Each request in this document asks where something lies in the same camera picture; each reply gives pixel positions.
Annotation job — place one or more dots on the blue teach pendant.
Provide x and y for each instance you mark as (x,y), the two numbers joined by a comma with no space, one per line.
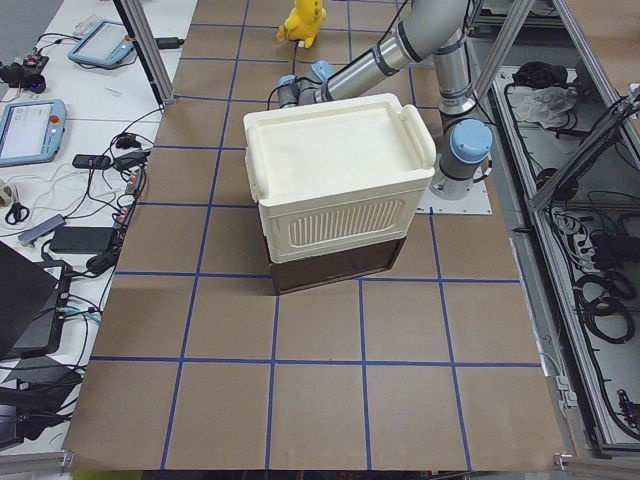
(31,132)
(106,46)

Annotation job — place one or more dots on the black laptop computer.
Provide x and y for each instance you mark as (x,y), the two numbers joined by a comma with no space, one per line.
(33,295)

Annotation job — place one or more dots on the black power brick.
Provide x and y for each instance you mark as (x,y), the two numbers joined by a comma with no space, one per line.
(81,240)

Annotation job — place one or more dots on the cream plastic storage box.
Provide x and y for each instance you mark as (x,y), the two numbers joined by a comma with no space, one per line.
(335,176)

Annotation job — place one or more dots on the aluminium frame post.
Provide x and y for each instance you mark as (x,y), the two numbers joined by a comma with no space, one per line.
(139,31)

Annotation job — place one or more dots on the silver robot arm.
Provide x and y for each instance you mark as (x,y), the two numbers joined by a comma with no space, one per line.
(434,29)

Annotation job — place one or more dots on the yellow plush dinosaur toy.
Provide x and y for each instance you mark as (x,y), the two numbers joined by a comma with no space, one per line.
(303,22)

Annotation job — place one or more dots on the crumpled white cloth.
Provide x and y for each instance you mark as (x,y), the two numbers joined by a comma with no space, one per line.
(549,107)

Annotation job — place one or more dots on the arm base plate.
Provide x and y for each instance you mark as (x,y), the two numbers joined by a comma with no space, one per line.
(457,200)

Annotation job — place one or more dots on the black handled scissors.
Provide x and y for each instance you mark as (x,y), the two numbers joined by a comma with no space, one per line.
(16,214)

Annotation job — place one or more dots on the dark brown wooden drawer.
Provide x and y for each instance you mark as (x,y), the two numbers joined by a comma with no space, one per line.
(297,275)

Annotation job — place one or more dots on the aluminium side frame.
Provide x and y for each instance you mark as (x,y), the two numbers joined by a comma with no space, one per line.
(576,193)

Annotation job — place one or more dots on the blue teach pendant upper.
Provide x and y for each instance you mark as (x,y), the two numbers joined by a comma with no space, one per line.
(106,46)

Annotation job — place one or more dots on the blue teach pendant lower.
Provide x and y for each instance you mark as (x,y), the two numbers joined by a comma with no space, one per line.
(31,132)

